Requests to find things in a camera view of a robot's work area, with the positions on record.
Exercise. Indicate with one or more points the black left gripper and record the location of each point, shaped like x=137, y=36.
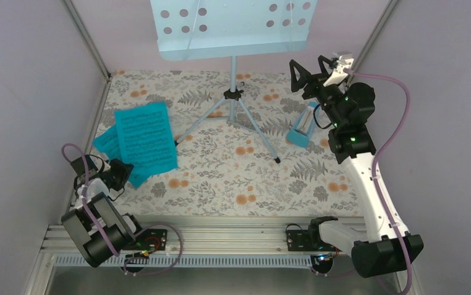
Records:
x=124, y=171

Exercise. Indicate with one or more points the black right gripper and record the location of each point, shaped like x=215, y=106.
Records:
x=305, y=76

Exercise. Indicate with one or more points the blue sheet music pages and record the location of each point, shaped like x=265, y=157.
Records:
x=145, y=138

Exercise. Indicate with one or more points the blue metronome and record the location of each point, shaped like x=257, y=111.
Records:
x=301, y=132

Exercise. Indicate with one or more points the light blue music stand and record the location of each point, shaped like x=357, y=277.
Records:
x=198, y=30

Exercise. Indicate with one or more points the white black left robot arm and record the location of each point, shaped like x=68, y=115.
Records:
x=95, y=226

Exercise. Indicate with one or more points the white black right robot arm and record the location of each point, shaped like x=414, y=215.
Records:
x=387, y=246

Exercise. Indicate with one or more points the floral patterned table mat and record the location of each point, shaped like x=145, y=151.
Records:
x=244, y=169

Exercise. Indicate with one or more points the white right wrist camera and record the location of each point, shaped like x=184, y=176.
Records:
x=339, y=64

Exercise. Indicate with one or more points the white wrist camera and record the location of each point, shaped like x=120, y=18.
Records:
x=339, y=64
x=95, y=187

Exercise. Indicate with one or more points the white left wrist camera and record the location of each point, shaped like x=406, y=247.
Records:
x=95, y=187

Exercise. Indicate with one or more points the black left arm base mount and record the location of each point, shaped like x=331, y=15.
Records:
x=149, y=240

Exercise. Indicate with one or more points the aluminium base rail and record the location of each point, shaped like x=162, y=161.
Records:
x=204, y=255

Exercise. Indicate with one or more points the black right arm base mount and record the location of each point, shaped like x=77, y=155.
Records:
x=299, y=241

